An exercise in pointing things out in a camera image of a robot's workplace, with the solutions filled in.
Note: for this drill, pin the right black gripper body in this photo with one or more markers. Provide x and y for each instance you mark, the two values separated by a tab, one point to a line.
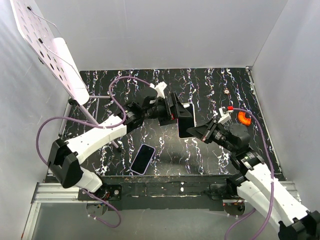
218	136

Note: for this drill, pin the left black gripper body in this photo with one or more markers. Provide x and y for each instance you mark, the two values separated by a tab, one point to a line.
161	111

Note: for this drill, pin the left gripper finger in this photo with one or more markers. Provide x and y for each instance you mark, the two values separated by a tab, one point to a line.
180	114
176	104

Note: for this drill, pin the phone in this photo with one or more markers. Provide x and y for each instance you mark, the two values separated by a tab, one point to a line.
142	159
184	124

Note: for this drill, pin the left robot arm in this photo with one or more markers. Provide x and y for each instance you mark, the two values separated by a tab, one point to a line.
66	157

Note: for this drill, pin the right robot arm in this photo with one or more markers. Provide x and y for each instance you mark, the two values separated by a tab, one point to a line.
258	185

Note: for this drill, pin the orange plastic clip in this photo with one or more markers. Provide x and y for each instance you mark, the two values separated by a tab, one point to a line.
243	119

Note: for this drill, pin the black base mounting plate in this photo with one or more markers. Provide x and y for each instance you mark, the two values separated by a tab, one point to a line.
161	192

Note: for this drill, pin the white perforated music stand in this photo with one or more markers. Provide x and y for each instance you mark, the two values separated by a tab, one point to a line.
51	49

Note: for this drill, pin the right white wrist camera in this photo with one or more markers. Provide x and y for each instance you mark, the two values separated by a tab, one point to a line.
225	114

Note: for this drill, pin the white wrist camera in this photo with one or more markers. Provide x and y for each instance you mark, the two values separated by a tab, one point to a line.
160	88
225	114

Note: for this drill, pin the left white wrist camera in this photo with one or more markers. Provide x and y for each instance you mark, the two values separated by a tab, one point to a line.
160	88

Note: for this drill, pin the aluminium frame rail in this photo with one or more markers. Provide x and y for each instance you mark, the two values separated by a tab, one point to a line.
47	200

